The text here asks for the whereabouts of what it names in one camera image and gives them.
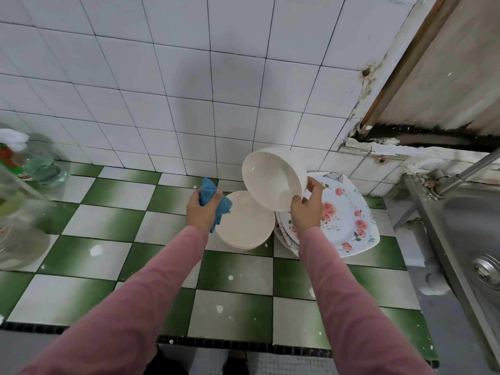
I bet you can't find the blue cleaning cloth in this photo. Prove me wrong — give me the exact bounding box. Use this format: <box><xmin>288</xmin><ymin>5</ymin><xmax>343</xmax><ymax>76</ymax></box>
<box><xmin>198</xmin><ymin>177</ymin><xmax>234</xmax><ymax>233</ymax></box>

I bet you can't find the person's right hand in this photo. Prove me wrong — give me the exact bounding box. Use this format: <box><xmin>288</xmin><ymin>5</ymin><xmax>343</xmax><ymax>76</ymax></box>
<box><xmin>290</xmin><ymin>177</ymin><xmax>326</xmax><ymax>235</ymax></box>

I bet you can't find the stack of floral plates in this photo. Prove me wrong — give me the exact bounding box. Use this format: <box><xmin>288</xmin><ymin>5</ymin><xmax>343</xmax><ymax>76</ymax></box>
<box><xmin>277</xmin><ymin>171</ymin><xmax>381</xmax><ymax>258</ymax></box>

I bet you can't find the chrome faucet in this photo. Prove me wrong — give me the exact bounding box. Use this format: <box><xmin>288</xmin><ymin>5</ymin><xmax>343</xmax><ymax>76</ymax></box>
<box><xmin>433</xmin><ymin>146</ymin><xmax>500</xmax><ymax>197</ymax></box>

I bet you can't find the person's right leg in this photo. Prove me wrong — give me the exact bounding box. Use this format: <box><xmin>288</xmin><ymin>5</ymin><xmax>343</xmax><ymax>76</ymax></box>
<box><xmin>222</xmin><ymin>351</ymin><xmax>251</xmax><ymax>375</ymax></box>

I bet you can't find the clear bottle with green liquid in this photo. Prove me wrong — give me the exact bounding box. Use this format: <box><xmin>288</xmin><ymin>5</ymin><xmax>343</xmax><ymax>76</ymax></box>
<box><xmin>16</xmin><ymin>143</ymin><xmax>71</xmax><ymax>189</ymax></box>

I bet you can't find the green checkered tile countertop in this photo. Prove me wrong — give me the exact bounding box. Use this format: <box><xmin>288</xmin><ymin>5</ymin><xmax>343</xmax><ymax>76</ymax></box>
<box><xmin>0</xmin><ymin>160</ymin><xmax>440</xmax><ymax>369</ymax></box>

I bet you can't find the stainless steel sink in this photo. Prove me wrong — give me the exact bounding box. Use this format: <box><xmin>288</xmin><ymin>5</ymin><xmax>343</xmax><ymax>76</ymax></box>
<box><xmin>402</xmin><ymin>171</ymin><xmax>500</xmax><ymax>372</ymax></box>

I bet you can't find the person's right forearm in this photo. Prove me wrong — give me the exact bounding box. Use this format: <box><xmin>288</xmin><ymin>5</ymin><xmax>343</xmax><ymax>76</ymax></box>
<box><xmin>298</xmin><ymin>226</ymin><xmax>439</xmax><ymax>375</ymax></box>

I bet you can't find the large clear plastic bottle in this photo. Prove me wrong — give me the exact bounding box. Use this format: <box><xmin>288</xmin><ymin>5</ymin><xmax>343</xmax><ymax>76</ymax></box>
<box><xmin>0</xmin><ymin>164</ymin><xmax>53</xmax><ymax>270</ymax></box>

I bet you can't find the person's left forearm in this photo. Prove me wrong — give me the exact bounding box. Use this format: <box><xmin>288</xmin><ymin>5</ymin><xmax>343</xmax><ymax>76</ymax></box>
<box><xmin>19</xmin><ymin>224</ymin><xmax>209</xmax><ymax>375</ymax></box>

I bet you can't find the weathered wooden board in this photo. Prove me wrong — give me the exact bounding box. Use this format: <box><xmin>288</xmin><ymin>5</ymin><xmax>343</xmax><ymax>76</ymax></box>
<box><xmin>359</xmin><ymin>0</ymin><xmax>500</xmax><ymax>150</ymax></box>

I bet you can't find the person's leg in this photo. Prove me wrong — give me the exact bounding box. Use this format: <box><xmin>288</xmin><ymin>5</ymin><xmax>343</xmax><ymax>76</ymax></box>
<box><xmin>222</xmin><ymin>351</ymin><xmax>251</xmax><ymax>375</ymax></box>
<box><xmin>144</xmin><ymin>347</ymin><xmax>190</xmax><ymax>375</ymax></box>

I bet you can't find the person's left hand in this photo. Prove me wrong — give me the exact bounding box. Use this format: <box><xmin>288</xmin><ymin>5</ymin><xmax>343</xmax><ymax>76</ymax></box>
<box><xmin>186</xmin><ymin>189</ymin><xmax>226</xmax><ymax>236</ymax></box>

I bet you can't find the person's left leg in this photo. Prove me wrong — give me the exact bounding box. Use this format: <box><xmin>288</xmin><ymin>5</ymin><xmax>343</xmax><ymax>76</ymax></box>
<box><xmin>144</xmin><ymin>347</ymin><xmax>190</xmax><ymax>375</ymax></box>

